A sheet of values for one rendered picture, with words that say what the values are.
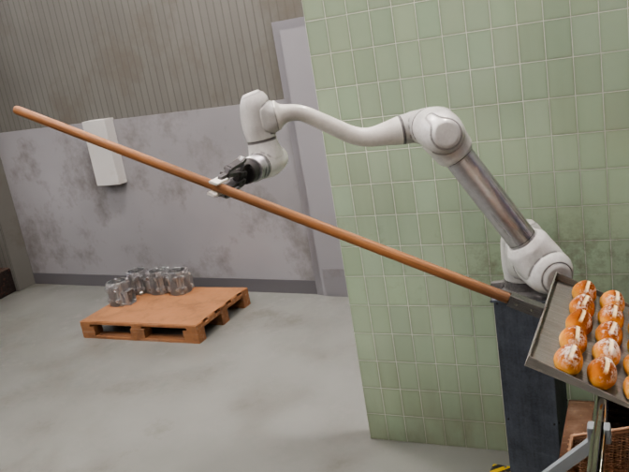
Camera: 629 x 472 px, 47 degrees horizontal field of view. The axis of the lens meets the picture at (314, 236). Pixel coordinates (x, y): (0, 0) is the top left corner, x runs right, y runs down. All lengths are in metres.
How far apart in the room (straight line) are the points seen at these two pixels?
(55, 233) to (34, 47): 1.82
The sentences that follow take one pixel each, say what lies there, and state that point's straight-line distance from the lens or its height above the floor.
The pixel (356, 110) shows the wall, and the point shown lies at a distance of 3.25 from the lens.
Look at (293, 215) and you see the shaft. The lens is 2.08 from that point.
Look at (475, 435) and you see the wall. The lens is 3.69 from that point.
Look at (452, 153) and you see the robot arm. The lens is 2.32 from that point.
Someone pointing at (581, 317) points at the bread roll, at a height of 1.26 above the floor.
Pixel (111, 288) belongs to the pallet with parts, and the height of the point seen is 0.31.
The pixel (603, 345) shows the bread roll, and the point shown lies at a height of 1.23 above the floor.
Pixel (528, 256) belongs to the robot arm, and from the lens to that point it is 2.48.
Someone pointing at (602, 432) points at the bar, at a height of 1.17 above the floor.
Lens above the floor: 2.05
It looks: 16 degrees down
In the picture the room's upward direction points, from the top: 10 degrees counter-clockwise
